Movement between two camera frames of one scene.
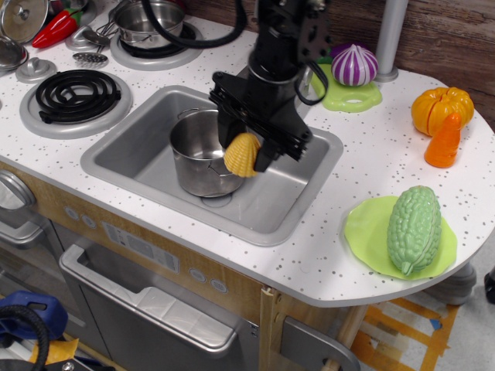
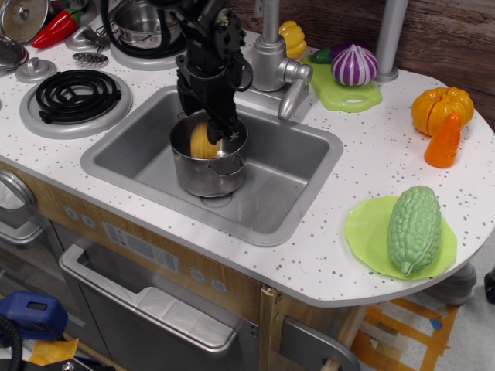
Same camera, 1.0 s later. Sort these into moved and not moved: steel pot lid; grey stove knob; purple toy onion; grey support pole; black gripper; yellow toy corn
Moved: yellow toy corn; black gripper
Not moved: grey support pole; grey stove knob; purple toy onion; steel pot lid
